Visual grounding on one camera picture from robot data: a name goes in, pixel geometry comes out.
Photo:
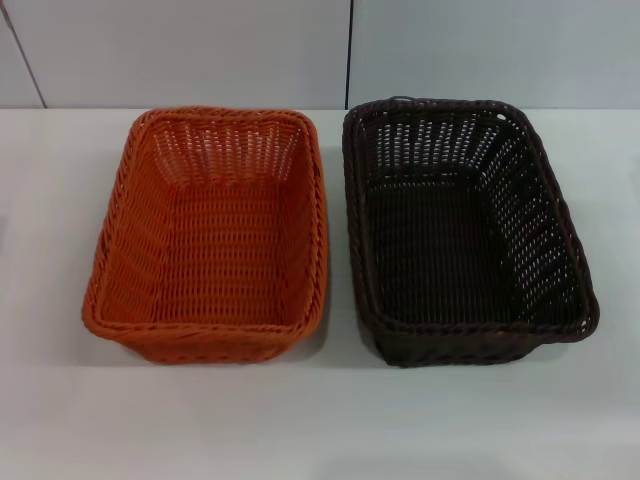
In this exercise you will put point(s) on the dark brown woven basket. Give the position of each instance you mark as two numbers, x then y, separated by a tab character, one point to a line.
440	250

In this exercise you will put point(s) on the orange woven plastic basket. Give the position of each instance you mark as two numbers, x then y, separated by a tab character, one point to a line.
210	250

